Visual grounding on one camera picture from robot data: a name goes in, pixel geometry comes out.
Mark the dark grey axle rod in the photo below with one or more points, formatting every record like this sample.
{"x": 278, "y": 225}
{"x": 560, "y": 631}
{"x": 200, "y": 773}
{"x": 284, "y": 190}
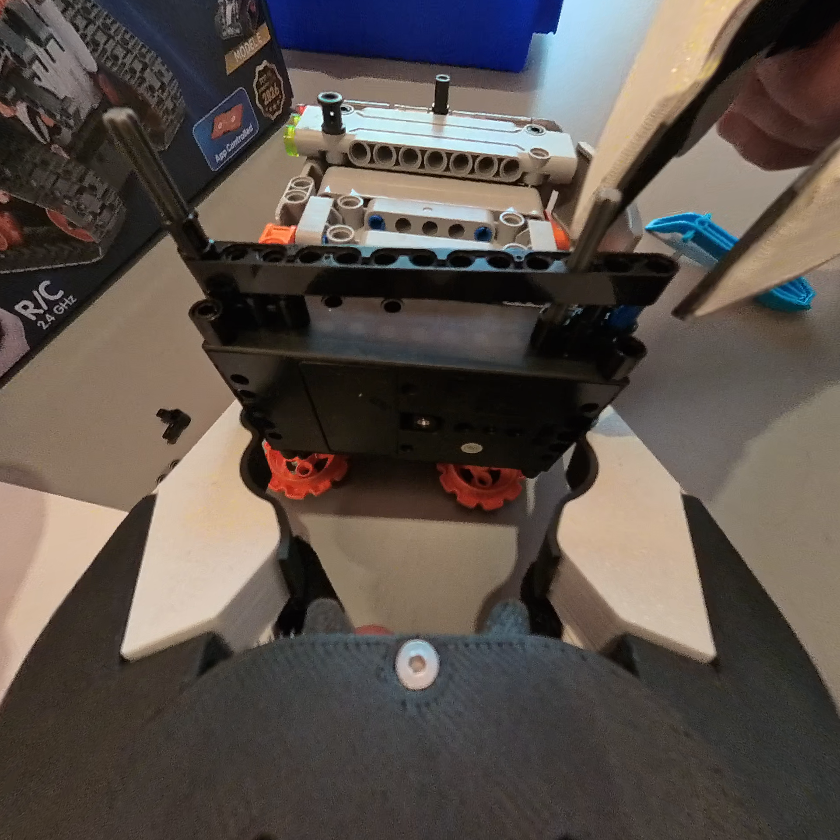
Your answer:
{"x": 148, "y": 167}
{"x": 590, "y": 229}

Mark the blue plastic bin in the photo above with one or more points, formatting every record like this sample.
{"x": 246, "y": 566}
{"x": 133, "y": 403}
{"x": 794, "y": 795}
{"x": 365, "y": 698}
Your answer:
{"x": 394, "y": 33}

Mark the light blue plastic tool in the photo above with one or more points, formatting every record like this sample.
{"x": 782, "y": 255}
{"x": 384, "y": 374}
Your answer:
{"x": 695, "y": 236}

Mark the person's right hand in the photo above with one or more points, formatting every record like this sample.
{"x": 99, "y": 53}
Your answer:
{"x": 787, "y": 111}

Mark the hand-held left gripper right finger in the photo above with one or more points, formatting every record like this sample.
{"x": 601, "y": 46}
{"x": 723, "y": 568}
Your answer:
{"x": 623, "y": 564}

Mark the blue robot kit box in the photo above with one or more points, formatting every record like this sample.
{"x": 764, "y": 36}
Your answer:
{"x": 197, "y": 85}

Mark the small black angled connector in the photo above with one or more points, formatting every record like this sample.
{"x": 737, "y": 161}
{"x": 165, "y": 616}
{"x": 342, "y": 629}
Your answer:
{"x": 174, "y": 423}

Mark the long black holed beam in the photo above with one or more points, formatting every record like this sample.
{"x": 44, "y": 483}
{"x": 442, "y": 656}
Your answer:
{"x": 426, "y": 281}

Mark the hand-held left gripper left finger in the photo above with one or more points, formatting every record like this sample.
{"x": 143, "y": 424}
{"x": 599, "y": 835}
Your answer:
{"x": 210, "y": 558}

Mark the building block robot chassis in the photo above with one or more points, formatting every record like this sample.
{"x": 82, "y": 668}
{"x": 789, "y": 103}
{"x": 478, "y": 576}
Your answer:
{"x": 426, "y": 394}

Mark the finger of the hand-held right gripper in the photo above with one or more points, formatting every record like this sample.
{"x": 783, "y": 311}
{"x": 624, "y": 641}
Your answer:
{"x": 669, "y": 85}
{"x": 774, "y": 249}

